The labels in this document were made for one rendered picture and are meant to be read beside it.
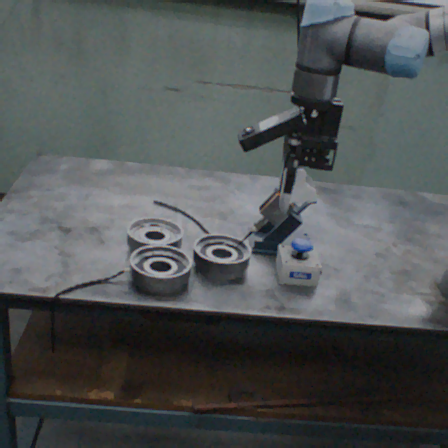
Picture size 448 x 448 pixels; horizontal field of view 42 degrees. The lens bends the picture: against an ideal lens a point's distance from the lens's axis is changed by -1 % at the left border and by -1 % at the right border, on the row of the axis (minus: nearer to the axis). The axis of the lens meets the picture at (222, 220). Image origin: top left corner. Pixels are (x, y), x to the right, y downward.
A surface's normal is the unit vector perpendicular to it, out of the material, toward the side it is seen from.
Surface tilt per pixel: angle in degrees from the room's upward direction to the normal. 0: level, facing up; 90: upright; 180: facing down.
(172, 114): 90
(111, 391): 0
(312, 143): 90
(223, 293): 0
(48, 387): 0
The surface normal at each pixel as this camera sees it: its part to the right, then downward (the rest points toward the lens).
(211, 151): 0.02, 0.46
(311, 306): 0.12, -0.88
